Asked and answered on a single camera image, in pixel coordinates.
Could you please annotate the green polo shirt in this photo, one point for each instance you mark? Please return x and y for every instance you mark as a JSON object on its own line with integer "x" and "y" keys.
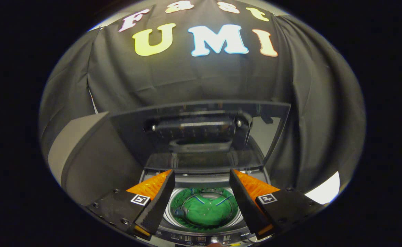
{"x": 206, "y": 211}

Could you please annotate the dark washing machine lid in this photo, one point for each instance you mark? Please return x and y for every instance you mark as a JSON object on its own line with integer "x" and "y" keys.
{"x": 132, "y": 137}

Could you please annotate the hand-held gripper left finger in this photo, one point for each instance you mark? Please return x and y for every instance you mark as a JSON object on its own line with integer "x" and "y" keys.
{"x": 160, "y": 202}

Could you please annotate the black backdrop cloth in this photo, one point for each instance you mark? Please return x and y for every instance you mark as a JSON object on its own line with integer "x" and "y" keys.
{"x": 194, "y": 79}

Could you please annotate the dark grey cabinet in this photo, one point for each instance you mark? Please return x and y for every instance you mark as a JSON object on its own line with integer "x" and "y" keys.
{"x": 94, "y": 164}

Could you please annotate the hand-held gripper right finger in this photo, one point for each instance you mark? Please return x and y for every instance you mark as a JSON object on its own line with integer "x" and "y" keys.
{"x": 244, "y": 202}

